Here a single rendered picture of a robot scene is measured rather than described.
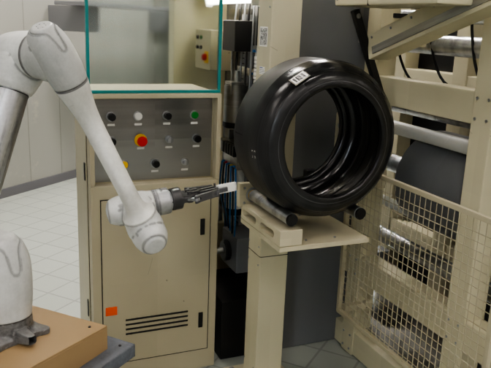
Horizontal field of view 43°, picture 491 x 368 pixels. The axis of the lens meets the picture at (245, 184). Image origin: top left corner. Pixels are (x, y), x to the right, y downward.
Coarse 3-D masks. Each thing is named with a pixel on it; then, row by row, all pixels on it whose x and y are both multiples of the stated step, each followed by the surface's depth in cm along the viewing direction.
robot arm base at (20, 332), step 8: (24, 320) 162; (32, 320) 167; (0, 328) 158; (8, 328) 159; (16, 328) 160; (24, 328) 162; (32, 328) 165; (40, 328) 167; (48, 328) 168; (0, 336) 158; (8, 336) 159; (16, 336) 160; (24, 336) 158; (32, 336) 159; (0, 344) 157; (8, 344) 158; (16, 344) 160; (24, 344) 159; (32, 344) 159; (0, 352) 156
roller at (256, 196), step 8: (256, 192) 242; (256, 200) 238; (264, 200) 233; (264, 208) 232; (272, 208) 226; (280, 208) 222; (280, 216) 220; (288, 216) 215; (296, 216) 216; (288, 224) 216
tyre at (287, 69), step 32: (288, 64) 217; (320, 64) 208; (352, 64) 215; (256, 96) 213; (288, 96) 204; (352, 96) 240; (384, 96) 219; (256, 128) 207; (288, 128) 205; (352, 128) 246; (384, 128) 220; (256, 160) 209; (352, 160) 246; (384, 160) 224; (288, 192) 212; (320, 192) 244; (352, 192) 221
